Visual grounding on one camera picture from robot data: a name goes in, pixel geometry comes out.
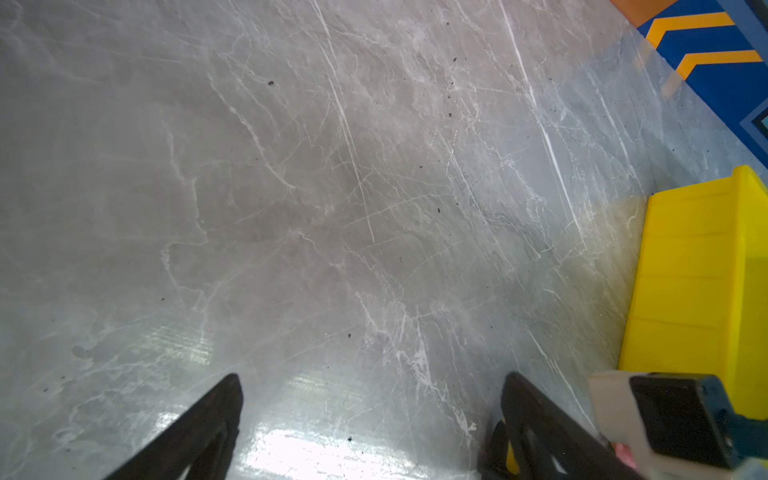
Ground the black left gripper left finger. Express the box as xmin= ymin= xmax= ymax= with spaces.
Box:
xmin=108 ymin=373 xmax=244 ymax=479

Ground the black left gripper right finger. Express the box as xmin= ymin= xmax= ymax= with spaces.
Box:
xmin=479 ymin=372 xmax=640 ymax=479

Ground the yellow plastic bin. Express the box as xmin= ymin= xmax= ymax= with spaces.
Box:
xmin=619 ymin=166 xmax=767 ymax=419

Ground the pink toy figure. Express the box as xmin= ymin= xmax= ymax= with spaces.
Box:
xmin=612 ymin=443 xmax=637 ymax=470

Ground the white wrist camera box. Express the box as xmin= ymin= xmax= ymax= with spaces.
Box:
xmin=589 ymin=370 xmax=767 ymax=479

